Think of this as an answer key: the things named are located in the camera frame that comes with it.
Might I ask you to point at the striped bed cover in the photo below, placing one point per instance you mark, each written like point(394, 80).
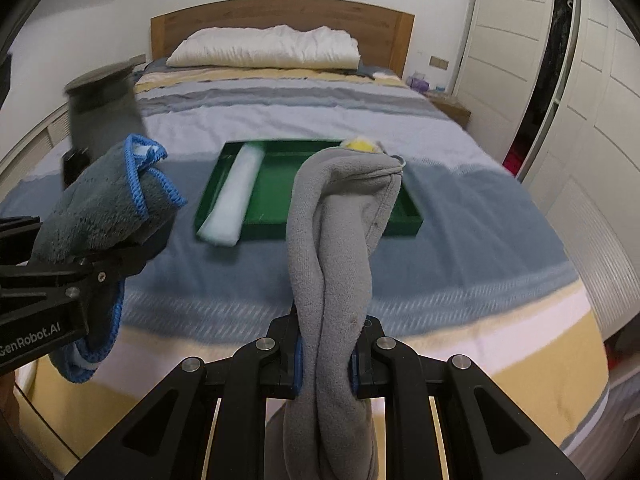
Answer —
point(432, 237)

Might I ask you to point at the purple item on nightstand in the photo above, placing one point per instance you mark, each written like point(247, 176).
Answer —
point(417, 82)

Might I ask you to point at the white pillow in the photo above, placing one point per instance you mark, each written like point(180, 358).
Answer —
point(280, 46)

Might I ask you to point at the yellow textured cloth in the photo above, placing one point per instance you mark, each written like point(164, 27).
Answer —
point(362, 144)

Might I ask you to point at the wooden right nightstand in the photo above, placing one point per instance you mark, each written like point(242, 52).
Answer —
point(451, 107)

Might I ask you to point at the green tray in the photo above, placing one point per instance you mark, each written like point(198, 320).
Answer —
point(267, 210)

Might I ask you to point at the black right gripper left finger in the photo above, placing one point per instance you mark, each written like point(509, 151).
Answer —
point(203, 420)

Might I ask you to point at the dark grey blue-edged towel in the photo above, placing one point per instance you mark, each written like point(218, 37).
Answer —
point(121, 196)

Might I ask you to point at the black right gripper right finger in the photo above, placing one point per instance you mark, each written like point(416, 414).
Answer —
point(448, 419)

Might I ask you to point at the white wardrobe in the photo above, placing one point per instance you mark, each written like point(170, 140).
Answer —
point(582, 170)

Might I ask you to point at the wooden headboard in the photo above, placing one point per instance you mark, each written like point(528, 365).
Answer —
point(383, 34)

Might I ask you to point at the grey fleece cloth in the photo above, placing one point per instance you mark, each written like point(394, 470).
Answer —
point(341, 202)

